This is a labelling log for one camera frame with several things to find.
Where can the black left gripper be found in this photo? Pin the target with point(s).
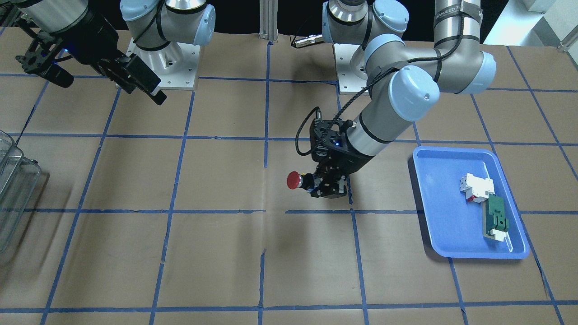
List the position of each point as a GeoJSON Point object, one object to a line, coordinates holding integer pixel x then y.
{"type": "Point", "coordinates": [355, 163]}

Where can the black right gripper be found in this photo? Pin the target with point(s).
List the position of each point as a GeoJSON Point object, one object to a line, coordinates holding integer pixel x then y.
{"type": "Point", "coordinates": [91, 39]}

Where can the red emergency push button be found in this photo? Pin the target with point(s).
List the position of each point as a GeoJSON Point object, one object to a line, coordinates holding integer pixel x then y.
{"type": "Point", "coordinates": [309, 182]}

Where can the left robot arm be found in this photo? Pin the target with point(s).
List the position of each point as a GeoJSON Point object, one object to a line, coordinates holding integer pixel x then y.
{"type": "Point", "coordinates": [403, 83]}

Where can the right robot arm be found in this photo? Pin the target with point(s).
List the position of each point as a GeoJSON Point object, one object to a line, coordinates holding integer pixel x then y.
{"type": "Point", "coordinates": [153, 24]}

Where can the blue plastic tray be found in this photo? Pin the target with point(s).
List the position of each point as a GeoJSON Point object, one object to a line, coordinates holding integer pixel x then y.
{"type": "Point", "coordinates": [455, 226]}

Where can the white circuit breaker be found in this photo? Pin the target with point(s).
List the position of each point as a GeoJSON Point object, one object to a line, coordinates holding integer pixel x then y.
{"type": "Point", "coordinates": [476, 189]}

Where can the green terminal block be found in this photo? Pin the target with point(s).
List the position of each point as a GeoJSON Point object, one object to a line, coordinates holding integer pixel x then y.
{"type": "Point", "coordinates": [495, 223]}

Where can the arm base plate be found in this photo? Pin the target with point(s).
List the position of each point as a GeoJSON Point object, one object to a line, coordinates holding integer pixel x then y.
{"type": "Point", "coordinates": [350, 61]}
{"type": "Point", "coordinates": [176, 65]}

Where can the aluminium profile post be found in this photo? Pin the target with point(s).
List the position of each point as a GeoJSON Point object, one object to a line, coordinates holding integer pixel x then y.
{"type": "Point", "coordinates": [268, 20]}

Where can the silver cable connector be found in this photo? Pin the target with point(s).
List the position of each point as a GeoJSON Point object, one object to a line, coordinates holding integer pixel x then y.
{"type": "Point", "coordinates": [307, 41]}

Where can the wire mesh shelf basket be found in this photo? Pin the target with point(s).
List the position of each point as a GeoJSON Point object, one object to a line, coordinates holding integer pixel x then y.
{"type": "Point", "coordinates": [18, 178]}

